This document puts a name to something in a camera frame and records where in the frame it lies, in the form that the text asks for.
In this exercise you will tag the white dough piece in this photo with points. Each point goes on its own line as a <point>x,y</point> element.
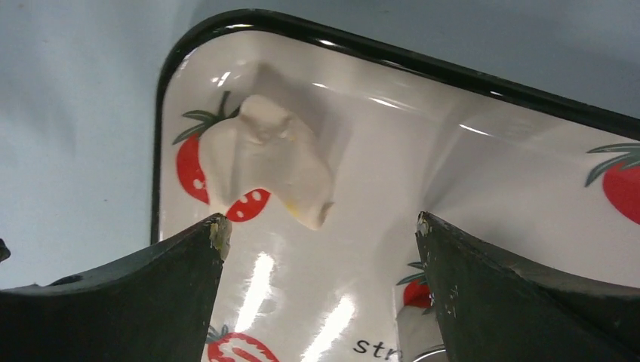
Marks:
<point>266,146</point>

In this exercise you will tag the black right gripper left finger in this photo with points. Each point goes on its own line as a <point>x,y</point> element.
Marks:
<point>152,305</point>

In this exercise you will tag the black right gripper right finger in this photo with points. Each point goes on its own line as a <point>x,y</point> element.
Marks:
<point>494,305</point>

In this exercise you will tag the strawberry print rectangular tray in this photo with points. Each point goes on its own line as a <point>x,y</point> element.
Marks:
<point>544,177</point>

